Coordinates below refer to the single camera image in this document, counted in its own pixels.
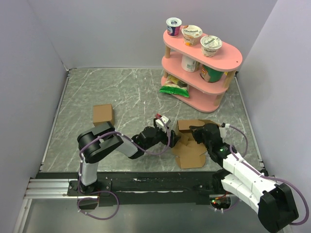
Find green can middle shelf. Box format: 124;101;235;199
200;65;224;83

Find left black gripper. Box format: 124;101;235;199
144;118;181;150

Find Chobani peach yogurt cup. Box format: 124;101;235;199
181;25;203;47

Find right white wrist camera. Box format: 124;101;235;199
219;123;230;139

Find green snack bag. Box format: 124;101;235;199
159;75;190;98

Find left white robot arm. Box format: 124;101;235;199
77;116;181;195

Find Chobani white yogurt cup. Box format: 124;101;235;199
200;35;223;57

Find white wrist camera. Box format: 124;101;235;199
219;123;230;139
155;114;171;131

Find purple cable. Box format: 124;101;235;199
77;121;172;221
213;124;311;225

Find pink three-tier shelf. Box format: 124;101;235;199
161;32;243;113

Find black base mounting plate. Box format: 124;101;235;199
67;171;226;207

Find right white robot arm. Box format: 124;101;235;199
190;123;299;233

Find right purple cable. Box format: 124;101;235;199
213;124;311;225

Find small folded cardboard box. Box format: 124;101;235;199
93;104;114;126

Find white blue yogurt cup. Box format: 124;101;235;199
166;17;182;37

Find white container middle shelf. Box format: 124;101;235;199
181;55;200;72

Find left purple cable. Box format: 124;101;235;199
77;121;172;221

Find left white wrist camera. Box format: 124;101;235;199
155;114;171;131

